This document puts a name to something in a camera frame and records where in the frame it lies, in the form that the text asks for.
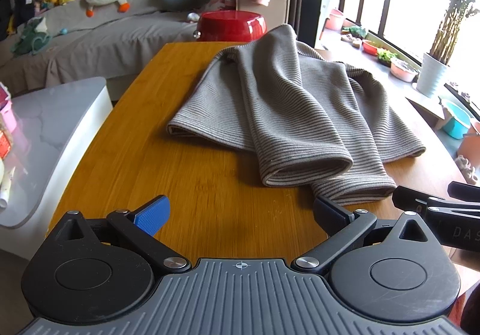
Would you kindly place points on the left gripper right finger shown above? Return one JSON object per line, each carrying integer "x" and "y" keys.
{"x": 346, "y": 231}

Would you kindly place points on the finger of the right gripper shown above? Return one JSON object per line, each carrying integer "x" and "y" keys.
{"x": 464, "y": 192}
{"x": 412, "y": 203}

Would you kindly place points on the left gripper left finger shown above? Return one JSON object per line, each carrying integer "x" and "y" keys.
{"x": 136, "y": 230}

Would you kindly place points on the grey striped knit garment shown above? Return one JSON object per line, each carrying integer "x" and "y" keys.
{"x": 309, "y": 121}

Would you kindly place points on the teal plastic basin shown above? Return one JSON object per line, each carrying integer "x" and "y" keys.
{"x": 459, "y": 124}

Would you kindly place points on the pink basin with plants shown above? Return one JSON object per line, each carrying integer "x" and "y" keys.
{"x": 402, "y": 70}

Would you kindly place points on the white marble coffee table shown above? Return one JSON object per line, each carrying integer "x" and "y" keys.
{"x": 55, "y": 126}

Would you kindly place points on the red plastic basin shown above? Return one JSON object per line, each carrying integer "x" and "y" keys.
{"x": 370, "y": 47}

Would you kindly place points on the pink storage box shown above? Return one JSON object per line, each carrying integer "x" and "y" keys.
{"x": 7, "y": 113}

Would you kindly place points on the pink plastic bucket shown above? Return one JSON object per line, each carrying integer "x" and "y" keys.
{"x": 335, "y": 20}

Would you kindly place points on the white potted plant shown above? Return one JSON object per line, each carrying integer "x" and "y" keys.
{"x": 435, "y": 62}

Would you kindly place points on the grey covered sofa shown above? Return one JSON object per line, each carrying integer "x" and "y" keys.
{"x": 109, "y": 44}

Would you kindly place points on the green dinosaur plush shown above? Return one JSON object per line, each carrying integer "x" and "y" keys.
{"x": 34, "y": 38}

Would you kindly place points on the red round stool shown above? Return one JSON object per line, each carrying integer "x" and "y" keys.
{"x": 230, "y": 26}

